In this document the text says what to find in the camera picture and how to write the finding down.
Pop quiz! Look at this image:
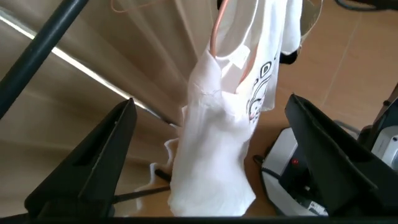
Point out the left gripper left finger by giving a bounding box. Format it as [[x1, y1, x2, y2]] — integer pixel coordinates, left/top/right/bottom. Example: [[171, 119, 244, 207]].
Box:
[[24, 98, 138, 218]]

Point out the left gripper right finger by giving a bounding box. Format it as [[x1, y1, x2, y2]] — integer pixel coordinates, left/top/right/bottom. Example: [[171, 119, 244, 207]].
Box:
[[284, 93, 398, 217]]

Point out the white printed t-shirt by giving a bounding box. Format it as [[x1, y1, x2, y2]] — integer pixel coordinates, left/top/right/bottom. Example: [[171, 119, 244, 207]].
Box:
[[167, 0, 304, 218]]

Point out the black clothes rack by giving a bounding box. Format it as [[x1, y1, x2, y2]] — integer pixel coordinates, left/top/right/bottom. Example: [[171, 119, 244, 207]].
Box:
[[0, 0, 172, 205]]

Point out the beige curtain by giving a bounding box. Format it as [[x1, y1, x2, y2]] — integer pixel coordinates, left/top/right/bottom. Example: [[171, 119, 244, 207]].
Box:
[[0, 0, 224, 215]]

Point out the black cable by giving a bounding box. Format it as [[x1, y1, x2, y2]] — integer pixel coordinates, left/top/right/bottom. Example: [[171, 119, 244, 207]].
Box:
[[253, 154, 282, 180]]

